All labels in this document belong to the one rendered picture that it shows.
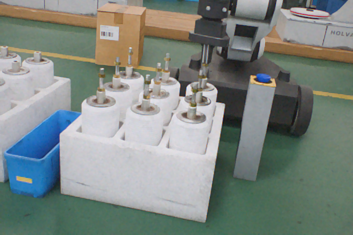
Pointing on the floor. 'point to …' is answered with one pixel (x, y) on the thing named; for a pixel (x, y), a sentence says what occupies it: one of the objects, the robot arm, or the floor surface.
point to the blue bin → (38, 156)
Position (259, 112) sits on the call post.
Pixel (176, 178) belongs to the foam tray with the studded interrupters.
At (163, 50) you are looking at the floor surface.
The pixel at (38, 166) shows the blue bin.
